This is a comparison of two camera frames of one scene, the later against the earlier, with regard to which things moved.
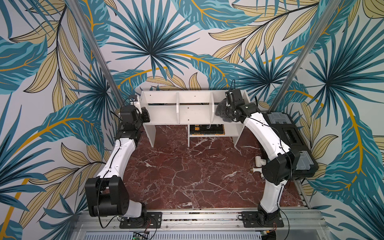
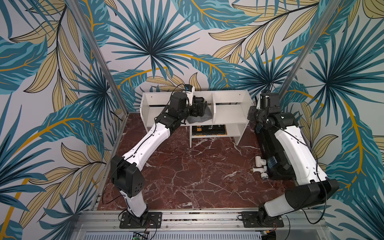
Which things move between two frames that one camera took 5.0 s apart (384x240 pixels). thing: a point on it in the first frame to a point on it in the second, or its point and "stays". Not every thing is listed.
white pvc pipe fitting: [259, 162] stays
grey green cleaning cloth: [224, 111] to [207, 116]
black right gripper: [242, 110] to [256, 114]
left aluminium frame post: [90, 36] stays
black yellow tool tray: [207, 129] stays
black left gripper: [146, 113] to [195, 112]
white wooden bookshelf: [195, 108] stays
